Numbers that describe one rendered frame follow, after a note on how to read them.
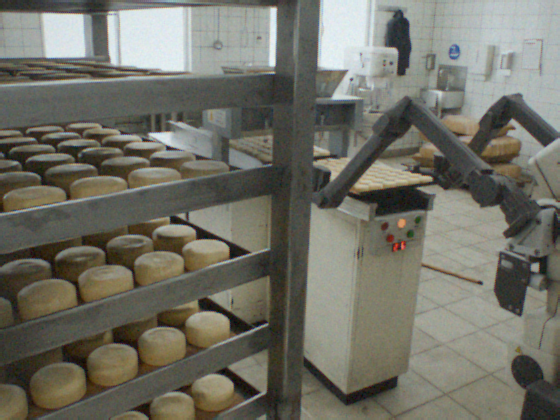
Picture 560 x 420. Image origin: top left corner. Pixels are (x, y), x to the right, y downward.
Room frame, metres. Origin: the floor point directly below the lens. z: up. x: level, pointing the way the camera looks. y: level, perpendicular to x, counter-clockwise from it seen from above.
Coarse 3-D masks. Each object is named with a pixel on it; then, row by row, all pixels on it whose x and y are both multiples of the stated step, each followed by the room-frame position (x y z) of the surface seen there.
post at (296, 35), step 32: (288, 0) 0.51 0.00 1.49; (320, 0) 0.52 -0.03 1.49; (288, 32) 0.51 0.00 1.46; (288, 64) 0.51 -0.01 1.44; (288, 96) 0.51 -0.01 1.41; (288, 128) 0.51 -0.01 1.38; (288, 160) 0.51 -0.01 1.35; (288, 192) 0.51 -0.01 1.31; (288, 224) 0.50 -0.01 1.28; (288, 256) 0.50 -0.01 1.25; (288, 288) 0.50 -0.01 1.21; (288, 320) 0.51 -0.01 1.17; (288, 352) 0.51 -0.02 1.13; (288, 384) 0.51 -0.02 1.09; (288, 416) 0.51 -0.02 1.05
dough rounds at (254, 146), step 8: (256, 136) 2.98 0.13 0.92; (232, 144) 2.78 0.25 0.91; (240, 144) 2.74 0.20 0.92; (248, 144) 2.76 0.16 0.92; (256, 144) 2.78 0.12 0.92; (264, 144) 2.76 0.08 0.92; (248, 152) 2.59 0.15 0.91; (256, 152) 2.55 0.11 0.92; (264, 152) 2.58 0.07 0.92; (320, 152) 2.61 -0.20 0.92; (328, 152) 2.61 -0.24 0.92; (264, 160) 2.45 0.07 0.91
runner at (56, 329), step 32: (256, 256) 0.51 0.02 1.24; (160, 288) 0.44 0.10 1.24; (192, 288) 0.46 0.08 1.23; (224, 288) 0.49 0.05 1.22; (32, 320) 0.36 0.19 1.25; (64, 320) 0.38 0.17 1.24; (96, 320) 0.40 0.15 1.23; (128, 320) 0.42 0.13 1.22; (0, 352) 0.34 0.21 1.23; (32, 352) 0.36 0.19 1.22
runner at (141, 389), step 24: (240, 336) 0.50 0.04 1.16; (264, 336) 0.52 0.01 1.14; (192, 360) 0.46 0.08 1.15; (216, 360) 0.48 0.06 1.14; (120, 384) 0.41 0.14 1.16; (144, 384) 0.42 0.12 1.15; (168, 384) 0.44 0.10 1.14; (72, 408) 0.38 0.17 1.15; (96, 408) 0.39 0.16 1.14; (120, 408) 0.41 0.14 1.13
